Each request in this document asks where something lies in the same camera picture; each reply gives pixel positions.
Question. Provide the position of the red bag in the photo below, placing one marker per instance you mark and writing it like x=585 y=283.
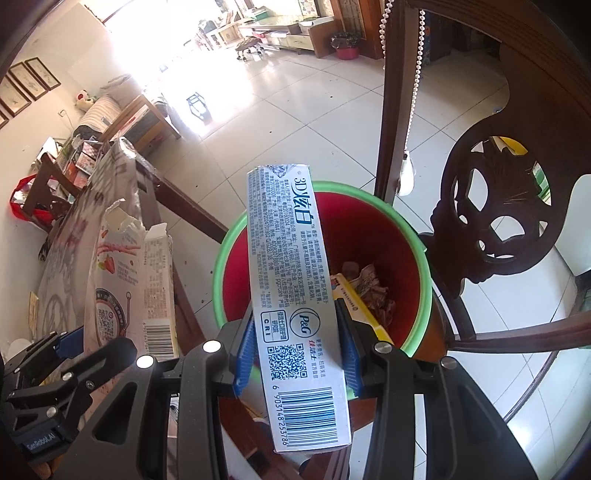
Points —
x=18 y=207

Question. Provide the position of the brown crumpled paper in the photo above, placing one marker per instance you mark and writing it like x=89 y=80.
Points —
x=374 y=295

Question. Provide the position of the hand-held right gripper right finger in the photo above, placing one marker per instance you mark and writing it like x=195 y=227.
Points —
x=348 y=353

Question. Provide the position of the wooden coffee table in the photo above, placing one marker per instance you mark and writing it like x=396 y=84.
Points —
x=143 y=122

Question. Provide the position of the plush toy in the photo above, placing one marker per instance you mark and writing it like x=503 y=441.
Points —
x=84 y=99

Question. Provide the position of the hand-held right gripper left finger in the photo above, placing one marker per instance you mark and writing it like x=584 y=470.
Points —
x=244 y=357

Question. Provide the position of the wooden dining chair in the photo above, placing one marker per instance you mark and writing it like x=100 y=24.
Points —
x=51 y=175

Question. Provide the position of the cartoon printed door curtain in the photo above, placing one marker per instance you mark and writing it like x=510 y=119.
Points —
x=438 y=41

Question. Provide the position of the framed wall picture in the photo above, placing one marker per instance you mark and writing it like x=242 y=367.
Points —
x=11 y=99
x=2 y=121
x=23 y=83
x=42 y=74

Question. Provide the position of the pink biscuit box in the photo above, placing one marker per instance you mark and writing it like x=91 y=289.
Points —
x=120 y=286

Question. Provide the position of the blue white toothpaste box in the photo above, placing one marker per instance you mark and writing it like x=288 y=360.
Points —
x=295 y=277

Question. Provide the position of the beige sofa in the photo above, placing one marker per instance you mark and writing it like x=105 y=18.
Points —
x=106 y=113

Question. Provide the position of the red wastebasket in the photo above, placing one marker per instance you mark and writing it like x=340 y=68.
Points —
x=346 y=48

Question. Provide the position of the carved wooden chair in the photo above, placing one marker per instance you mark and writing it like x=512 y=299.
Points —
x=517 y=92

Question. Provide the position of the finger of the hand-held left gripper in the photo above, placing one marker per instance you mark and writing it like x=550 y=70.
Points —
x=46 y=348
x=92 y=369

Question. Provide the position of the rolling stool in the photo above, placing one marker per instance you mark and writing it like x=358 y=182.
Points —
x=248 y=48

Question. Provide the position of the black floor lantern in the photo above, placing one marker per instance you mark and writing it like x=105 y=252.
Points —
x=197 y=104

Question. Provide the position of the red bin with green rim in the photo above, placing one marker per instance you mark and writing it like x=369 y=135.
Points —
x=369 y=221

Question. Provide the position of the low television cabinet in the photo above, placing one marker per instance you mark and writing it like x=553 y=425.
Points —
x=295 y=41

